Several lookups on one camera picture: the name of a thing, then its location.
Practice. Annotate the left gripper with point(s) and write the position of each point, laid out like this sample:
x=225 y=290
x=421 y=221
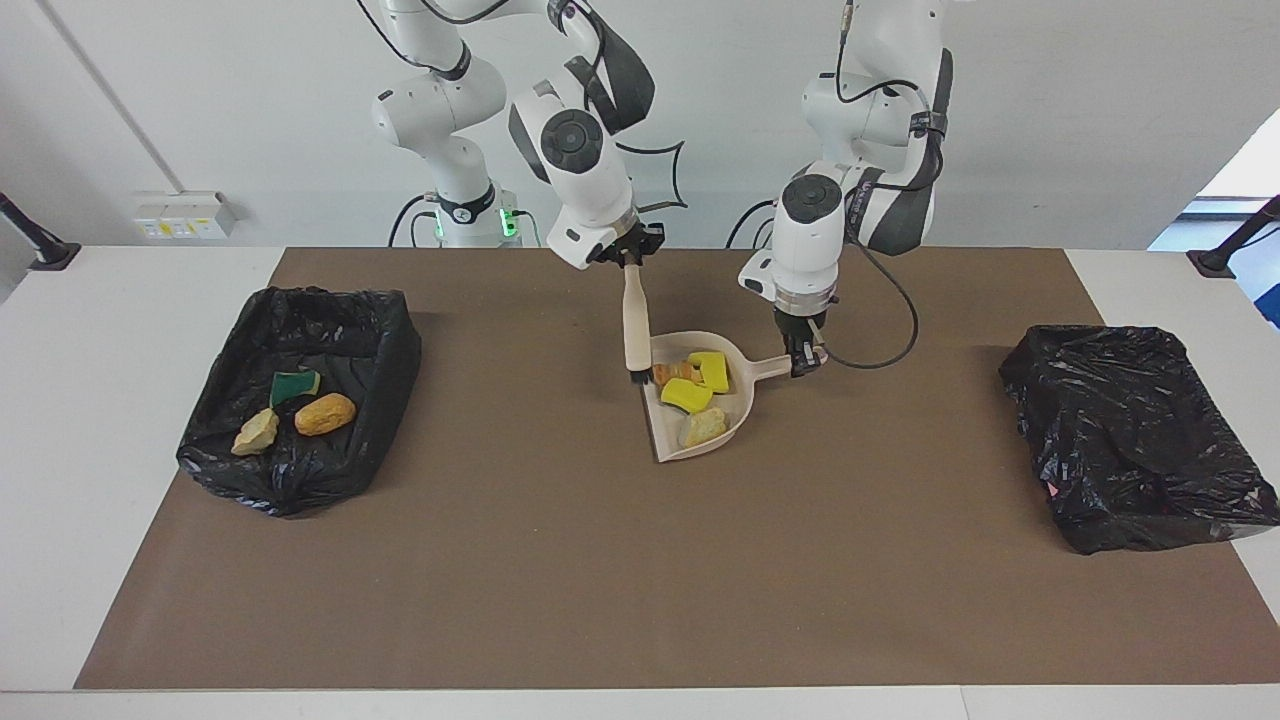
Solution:
x=805 y=310

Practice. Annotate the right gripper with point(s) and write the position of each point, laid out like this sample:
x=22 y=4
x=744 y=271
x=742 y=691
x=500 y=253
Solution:
x=600 y=240

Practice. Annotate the beige brush with black bristles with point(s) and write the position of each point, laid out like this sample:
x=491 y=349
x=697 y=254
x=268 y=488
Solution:
x=634 y=320

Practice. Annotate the beige plastic dustpan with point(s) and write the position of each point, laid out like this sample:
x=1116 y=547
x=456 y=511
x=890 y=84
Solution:
x=745 y=400

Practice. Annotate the yellow sponge piece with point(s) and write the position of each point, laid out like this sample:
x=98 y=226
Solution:
x=686 y=397
x=713 y=370
x=292 y=385

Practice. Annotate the beige bread chunk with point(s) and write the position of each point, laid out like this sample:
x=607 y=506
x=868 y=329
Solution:
x=705 y=427
x=675 y=372

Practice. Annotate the brown bread roll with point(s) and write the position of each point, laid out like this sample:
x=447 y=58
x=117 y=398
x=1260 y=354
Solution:
x=325 y=414

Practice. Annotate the orange striped bread piece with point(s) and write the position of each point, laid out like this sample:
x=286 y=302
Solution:
x=255 y=432

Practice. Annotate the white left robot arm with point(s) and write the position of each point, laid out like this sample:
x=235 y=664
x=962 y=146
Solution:
x=880 y=110

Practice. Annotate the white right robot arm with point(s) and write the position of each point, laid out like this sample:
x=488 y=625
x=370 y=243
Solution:
x=440 y=100

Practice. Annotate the black bag lined bin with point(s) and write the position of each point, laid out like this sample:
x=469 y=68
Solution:
x=330 y=330
x=1140 y=440

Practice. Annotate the brown table mat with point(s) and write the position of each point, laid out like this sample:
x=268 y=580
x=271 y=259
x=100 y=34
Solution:
x=640 y=600

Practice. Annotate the bright window opening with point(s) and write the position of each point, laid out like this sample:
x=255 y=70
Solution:
x=1240 y=170

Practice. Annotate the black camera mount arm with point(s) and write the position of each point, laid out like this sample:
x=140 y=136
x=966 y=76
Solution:
x=1235 y=245
x=35 y=245

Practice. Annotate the white wall socket box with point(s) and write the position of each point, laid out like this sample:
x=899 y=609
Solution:
x=185 y=215

